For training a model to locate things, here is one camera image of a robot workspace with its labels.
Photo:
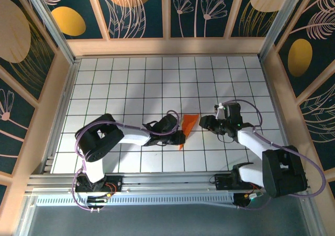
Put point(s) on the aluminium frame leg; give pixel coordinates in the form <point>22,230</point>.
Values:
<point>24,215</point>
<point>312,215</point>

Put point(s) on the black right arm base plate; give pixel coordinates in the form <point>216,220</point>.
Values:
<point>222,183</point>

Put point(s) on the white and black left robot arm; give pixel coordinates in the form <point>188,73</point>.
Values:
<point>133,137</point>

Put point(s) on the aluminium corner post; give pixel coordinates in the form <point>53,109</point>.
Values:
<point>270,35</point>
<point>59,38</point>

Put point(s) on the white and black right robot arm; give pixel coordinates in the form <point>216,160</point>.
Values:
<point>282,175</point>

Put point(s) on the long aluminium mounting rail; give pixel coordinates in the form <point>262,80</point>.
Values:
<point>170,182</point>

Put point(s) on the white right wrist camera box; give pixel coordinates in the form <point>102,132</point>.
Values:
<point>220,111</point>

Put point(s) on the black controller box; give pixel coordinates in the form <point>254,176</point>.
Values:
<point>242,203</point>
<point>95,203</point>

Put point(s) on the orange cloth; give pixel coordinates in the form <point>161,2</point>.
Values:
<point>189,121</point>

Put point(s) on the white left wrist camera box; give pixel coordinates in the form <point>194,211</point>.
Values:
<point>181,121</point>

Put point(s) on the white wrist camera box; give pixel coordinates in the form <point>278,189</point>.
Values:
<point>220,111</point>
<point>181,121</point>

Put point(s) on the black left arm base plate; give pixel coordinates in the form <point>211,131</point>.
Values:
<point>116,181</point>

